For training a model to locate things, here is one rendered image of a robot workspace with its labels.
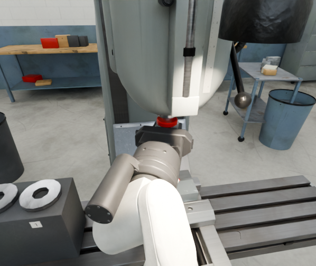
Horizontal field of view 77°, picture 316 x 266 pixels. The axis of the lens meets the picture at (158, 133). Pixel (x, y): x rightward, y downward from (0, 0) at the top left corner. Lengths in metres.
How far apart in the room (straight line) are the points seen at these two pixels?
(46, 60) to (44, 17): 0.81
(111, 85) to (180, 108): 0.53
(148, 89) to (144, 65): 0.04
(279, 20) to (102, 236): 0.30
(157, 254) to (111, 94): 0.66
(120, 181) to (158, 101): 0.14
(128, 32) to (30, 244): 0.53
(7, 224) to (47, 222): 0.08
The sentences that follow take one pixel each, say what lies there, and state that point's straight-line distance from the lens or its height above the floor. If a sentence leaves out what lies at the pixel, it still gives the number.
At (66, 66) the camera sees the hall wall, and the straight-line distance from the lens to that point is 4.87.
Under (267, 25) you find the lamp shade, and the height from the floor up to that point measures 1.47.
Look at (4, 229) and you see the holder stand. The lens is 0.59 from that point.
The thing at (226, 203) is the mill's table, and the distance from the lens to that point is 0.77.
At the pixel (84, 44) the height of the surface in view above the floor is 0.92.
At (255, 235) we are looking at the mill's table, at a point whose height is 0.90.
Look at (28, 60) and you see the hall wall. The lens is 5.07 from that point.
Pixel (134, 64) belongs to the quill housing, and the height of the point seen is 1.41.
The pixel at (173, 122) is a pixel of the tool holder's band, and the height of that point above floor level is 1.27.
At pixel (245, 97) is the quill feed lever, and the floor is 1.34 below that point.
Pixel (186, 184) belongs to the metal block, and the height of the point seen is 1.04.
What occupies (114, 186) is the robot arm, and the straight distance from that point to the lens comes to 0.26.
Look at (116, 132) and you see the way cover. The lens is 0.86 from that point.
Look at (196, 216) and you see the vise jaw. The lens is 0.58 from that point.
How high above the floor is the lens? 1.48
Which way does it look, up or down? 32 degrees down
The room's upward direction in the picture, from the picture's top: straight up
